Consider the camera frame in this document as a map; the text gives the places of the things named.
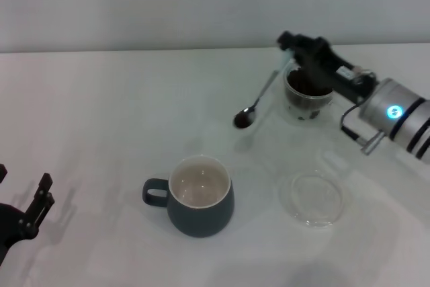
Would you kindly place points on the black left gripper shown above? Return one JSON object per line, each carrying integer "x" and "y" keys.
{"x": 8, "y": 226}

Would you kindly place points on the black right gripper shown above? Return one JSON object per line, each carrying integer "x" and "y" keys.
{"x": 352, "y": 82}

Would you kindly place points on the scooped coffee beans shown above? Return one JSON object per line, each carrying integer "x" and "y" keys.
{"x": 242, "y": 122}

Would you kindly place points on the dark blue mug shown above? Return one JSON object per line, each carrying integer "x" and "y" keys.
{"x": 201, "y": 216}

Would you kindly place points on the coffee beans heap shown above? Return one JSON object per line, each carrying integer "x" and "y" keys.
{"x": 297, "y": 83}

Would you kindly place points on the clear glass saucer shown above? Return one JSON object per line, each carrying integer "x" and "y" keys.
{"x": 312, "y": 199}

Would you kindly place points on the double-wall glass cup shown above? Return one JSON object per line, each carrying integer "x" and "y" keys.
{"x": 302, "y": 105}

